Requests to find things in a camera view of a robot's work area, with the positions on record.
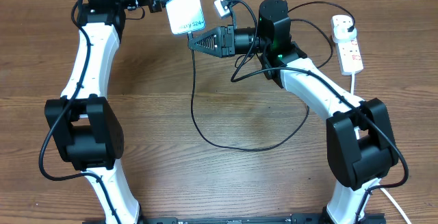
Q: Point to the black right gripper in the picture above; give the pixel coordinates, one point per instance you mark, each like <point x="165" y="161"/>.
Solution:
<point x="222" y="33"/>

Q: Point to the blue Galaxy smartphone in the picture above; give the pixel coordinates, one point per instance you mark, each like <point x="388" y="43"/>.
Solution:
<point x="185" y="16"/>

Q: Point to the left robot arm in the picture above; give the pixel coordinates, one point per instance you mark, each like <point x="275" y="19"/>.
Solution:
<point x="85" y="138"/>

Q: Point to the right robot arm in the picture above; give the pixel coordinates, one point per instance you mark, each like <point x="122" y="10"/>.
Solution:
<point x="360" y="142"/>

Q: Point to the white charger plug adapter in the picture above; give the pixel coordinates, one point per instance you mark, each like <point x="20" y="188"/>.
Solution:
<point x="340" y="31"/>

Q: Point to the white power strip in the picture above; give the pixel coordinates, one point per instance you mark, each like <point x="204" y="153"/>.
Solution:
<point x="348" y="53"/>

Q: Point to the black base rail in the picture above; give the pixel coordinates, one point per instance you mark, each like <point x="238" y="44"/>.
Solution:
<point x="308" y="218"/>

